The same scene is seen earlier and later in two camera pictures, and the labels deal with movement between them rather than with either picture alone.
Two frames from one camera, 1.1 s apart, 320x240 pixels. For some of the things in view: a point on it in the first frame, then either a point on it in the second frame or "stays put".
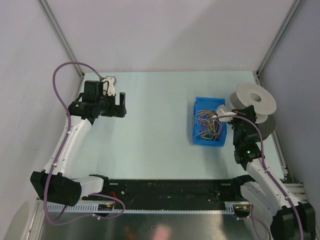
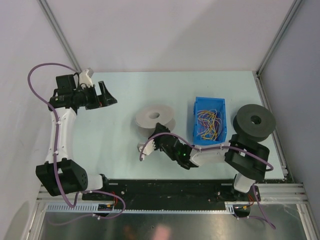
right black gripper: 248,112 -> 160,128
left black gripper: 116,110 -> 106,99
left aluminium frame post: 54,24 stays put
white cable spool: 247,94 -> 147,117
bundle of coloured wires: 209,129 stays put
